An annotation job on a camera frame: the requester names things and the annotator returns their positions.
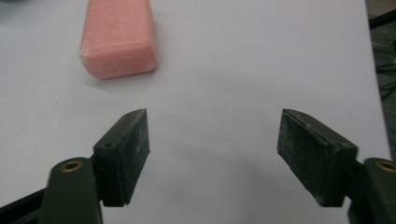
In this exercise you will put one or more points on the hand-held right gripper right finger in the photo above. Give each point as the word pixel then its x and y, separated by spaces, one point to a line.
pixel 317 155

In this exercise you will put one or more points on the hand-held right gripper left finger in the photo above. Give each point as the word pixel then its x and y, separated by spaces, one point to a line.
pixel 121 161

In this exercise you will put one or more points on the pink soap bar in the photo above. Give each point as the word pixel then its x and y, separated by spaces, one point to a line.
pixel 118 37

